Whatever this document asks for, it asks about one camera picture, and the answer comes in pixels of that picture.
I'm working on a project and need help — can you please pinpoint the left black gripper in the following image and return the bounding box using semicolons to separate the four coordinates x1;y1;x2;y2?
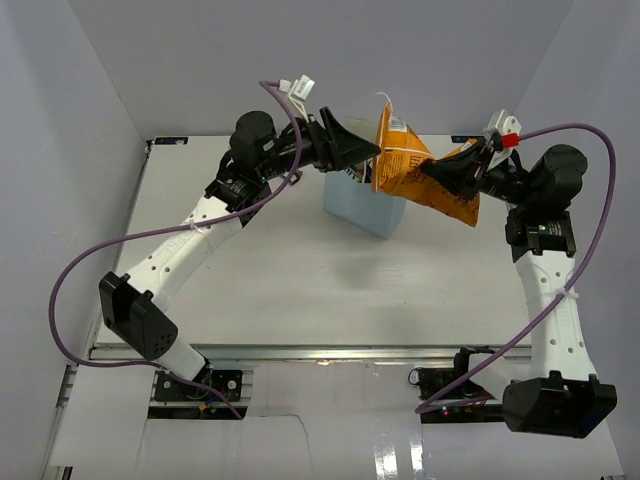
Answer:
258;108;380;182

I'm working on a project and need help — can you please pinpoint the left corner label sticker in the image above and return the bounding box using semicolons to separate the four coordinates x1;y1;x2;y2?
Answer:
153;136;189;146

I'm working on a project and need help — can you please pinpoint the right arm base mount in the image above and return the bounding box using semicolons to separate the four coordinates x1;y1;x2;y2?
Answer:
407;367;504;424

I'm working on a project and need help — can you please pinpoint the orange chips bag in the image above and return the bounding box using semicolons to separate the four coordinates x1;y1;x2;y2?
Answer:
370;102;482;229

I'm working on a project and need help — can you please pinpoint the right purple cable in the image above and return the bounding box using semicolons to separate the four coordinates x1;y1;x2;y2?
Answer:
414;122;617;414

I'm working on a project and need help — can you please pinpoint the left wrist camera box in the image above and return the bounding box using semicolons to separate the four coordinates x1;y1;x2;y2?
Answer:
278;75;315;122

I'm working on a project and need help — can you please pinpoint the green Fox's tea candy bag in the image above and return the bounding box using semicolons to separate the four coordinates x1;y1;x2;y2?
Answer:
345;167;372;184

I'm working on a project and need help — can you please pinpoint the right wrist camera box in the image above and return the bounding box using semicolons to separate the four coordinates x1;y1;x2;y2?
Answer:
483;109;522;170

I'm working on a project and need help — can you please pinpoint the aluminium table frame rail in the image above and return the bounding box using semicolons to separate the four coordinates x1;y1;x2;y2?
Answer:
88;344;531;364

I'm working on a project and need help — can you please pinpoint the right corner label sticker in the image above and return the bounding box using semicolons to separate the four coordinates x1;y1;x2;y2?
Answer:
450;135;475;144

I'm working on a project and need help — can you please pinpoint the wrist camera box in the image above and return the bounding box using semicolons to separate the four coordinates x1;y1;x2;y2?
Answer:
483;109;522;170
278;75;315;122

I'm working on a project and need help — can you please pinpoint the corner label sticker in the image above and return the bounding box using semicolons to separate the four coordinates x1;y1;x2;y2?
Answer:
450;135;475;144
153;136;189;146

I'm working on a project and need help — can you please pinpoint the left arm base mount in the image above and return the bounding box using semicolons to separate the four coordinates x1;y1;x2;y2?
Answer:
148;369;247;420

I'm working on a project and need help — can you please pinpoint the light blue paper bag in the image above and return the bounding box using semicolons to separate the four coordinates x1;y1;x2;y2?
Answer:
323;156;406;240

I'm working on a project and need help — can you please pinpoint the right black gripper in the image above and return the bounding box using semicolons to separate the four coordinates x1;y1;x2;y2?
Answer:
422;138;537;209

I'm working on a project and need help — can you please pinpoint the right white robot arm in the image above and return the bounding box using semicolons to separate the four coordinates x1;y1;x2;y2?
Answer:
416;144;617;439

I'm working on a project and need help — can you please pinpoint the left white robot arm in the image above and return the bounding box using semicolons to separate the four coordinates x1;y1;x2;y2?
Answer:
99;107;380;399

